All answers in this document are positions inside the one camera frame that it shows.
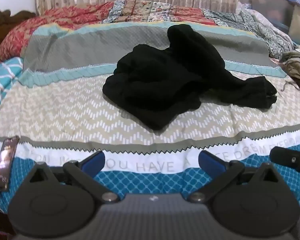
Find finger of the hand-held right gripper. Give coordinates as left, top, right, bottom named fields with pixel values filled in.
left=269, top=146, right=300, bottom=174

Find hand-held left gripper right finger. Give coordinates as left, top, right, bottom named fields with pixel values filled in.
left=189, top=151, right=278, bottom=203

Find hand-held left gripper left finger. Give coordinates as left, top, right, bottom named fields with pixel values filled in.
left=27, top=151, right=120, bottom=204

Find black pants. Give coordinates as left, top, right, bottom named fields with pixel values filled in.
left=102, top=24, right=278, bottom=131

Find black smartphone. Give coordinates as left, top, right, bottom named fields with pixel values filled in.
left=0, top=135, right=20, bottom=192

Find olive green crumpled cloth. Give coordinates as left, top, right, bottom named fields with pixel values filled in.
left=280, top=50, right=300, bottom=90

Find teal white checked cloth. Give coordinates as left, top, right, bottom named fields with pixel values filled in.
left=0, top=57, right=24, bottom=125

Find floral patchwork quilt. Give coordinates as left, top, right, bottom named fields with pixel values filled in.
left=0, top=0, right=298, bottom=63

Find clear plastic storage bin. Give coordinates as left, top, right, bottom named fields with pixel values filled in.
left=251, top=0, right=294, bottom=34

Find dark wooden headboard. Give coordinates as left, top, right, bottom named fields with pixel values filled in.
left=0, top=9, right=37, bottom=67

